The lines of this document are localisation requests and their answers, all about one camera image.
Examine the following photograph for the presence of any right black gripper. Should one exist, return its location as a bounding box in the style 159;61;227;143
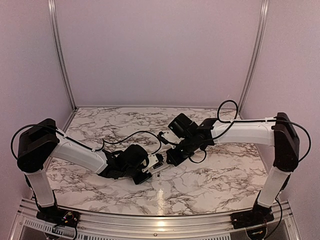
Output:
166;135;198;166

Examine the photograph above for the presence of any white remote control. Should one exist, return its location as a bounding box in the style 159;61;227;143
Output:
150;162;171;174

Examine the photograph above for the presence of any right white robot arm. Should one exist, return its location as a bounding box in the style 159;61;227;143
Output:
166;112;300;224

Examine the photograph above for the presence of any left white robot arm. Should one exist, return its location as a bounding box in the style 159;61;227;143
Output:
12;118;158;223

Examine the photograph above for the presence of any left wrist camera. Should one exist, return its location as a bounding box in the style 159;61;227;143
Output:
141;153;164;173

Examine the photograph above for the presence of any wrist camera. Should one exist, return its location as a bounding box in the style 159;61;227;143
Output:
157;131;178;146
141;153;164;173

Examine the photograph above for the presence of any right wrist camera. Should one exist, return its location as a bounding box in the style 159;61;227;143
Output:
157;131;178;146

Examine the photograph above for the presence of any front aluminium rail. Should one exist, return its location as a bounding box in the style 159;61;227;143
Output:
14;202;298;240

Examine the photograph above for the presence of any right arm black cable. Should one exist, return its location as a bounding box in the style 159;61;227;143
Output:
187;99;313;163

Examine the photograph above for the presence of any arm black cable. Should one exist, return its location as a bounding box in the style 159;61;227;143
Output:
9;123;162;161
187;99;313;163

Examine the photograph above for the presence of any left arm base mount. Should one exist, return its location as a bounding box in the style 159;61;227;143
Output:
36;208;80;228

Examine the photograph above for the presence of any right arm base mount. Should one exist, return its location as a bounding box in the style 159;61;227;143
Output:
230;205;275;229

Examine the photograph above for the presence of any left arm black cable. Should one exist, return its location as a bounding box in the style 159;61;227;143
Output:
9;123;162;161

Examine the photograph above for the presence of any right aluminium frame post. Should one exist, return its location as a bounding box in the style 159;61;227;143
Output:
238;0;270;114

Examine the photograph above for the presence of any aluminium frame post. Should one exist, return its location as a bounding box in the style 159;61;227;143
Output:
47;0;77;112
238;0;270;114

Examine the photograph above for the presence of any left aluminium frame post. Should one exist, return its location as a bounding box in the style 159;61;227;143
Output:
47;0;77;112

